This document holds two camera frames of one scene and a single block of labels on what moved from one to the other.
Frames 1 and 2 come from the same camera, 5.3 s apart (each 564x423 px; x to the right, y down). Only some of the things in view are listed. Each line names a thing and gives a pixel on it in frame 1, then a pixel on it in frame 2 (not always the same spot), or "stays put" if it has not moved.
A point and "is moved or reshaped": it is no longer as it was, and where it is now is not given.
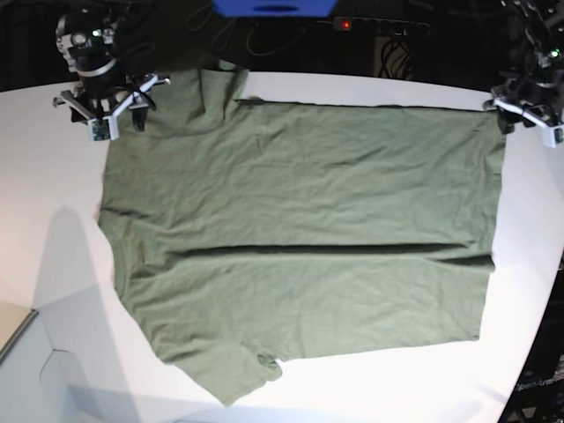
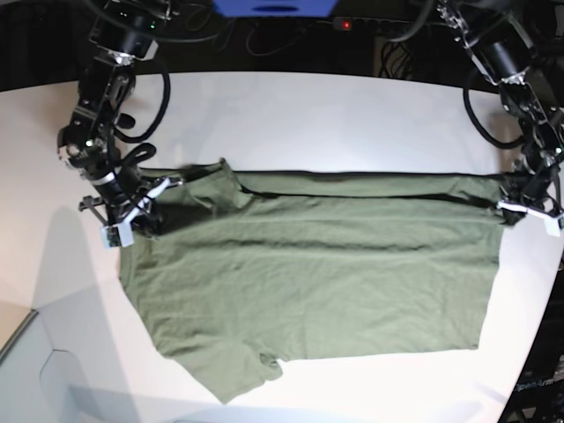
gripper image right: (527, 96) to (530, 186)
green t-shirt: (248, 232) is moved or reshaped
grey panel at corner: (40, 383) stays put
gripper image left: (104, 95) to (129, 196)
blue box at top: (274, 9) stays put
